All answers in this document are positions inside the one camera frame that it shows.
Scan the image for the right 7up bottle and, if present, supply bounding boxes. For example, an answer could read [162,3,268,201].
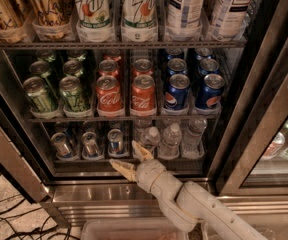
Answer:
[122,0,156,29]

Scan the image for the front right coca-cola can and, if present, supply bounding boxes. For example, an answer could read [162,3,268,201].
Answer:
[131,75,155,111]

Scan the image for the right water bottle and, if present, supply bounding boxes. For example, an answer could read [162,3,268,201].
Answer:
[182,118,207,159]

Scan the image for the coca-cola can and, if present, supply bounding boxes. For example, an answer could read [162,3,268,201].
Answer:
[131,75,155,111]
[132,58,154,77]
[98,59,120,79]
[96,75,122,112]

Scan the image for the left teas tea bottle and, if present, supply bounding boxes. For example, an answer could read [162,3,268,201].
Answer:
[167,0,204,29]

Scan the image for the pepsi can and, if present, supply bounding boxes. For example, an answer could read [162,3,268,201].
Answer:
[198,58,220,76]
[164,74,190,110]
[166,58,187,77]
[195,74,225,109]

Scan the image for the clear plastic bin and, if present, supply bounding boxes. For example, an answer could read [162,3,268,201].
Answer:
[201,214,288,240]
[81,217,189,240]

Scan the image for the front left coca-cola can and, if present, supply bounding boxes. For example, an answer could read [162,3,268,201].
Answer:
[96,75,122,112]

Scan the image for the green can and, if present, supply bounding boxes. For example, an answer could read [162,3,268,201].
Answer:
[29,61,56,83]
[62,60,84,78]
[23,77,58,113]
[59,76,90,112]

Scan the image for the left water bottle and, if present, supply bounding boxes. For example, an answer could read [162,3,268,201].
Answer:
[137,127,161,153]

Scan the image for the left clear plastic bin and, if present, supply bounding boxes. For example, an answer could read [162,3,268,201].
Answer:
[81,217,189,240]

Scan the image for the right teas tea bottle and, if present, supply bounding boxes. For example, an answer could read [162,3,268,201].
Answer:
[210,0,251,41]

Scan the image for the black floor cables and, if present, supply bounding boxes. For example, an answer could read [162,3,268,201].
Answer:
[0,172,82,240]

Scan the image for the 7up bottle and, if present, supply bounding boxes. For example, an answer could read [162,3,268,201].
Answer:
[75,0,111,29]
[122,0,156,29]

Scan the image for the front left pepsi can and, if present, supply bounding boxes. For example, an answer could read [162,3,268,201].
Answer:
[164,74,190,110]

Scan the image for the right fridge glass door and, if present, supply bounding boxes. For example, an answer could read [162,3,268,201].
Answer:
[207,0,288,196]

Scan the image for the front right pepsi can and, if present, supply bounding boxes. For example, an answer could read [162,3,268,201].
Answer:
[195,74,225,109]

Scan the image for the front right green can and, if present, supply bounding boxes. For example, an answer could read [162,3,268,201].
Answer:
[59,76,90,112]

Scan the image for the right clear plastic bin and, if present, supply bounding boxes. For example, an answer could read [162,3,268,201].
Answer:
[201,214,288,240]

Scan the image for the open fridge door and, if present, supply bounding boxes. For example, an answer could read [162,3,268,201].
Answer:
[0,83,50,204]

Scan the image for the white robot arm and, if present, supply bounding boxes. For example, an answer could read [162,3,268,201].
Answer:
[110,141,267,240]

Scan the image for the left 7up bottle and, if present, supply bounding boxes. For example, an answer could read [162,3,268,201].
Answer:
[75,0,111,29]

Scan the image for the water bottle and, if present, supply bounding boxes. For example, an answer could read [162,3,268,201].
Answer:
[158,123,182,160]
[182,118,207,159]
[137,127,161,153]

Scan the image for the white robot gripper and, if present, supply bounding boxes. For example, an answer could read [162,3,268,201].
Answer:
[109,140,183,204]

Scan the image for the teas tea bottle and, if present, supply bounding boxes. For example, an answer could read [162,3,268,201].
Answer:
[167,0,204,29]
[210,0,251,41]

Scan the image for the redbull can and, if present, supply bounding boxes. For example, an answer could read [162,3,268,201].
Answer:
[51,133,73,158]
[107,129,124,155]
[82,132,99,158]

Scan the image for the front left green can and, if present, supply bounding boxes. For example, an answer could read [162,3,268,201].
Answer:
[23,77,58,113]

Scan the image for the middle water bottle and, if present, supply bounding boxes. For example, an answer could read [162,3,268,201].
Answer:
[158,123,182,160]

